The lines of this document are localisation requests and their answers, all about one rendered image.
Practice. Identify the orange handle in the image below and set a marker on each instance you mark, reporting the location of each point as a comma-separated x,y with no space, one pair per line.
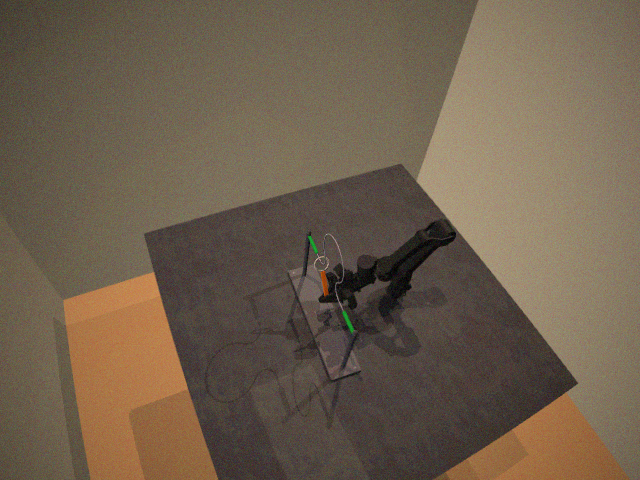
323,275

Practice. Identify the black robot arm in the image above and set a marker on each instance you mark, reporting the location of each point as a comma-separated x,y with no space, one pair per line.
399,267

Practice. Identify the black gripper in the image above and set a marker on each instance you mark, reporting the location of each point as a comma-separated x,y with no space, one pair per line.
343,292

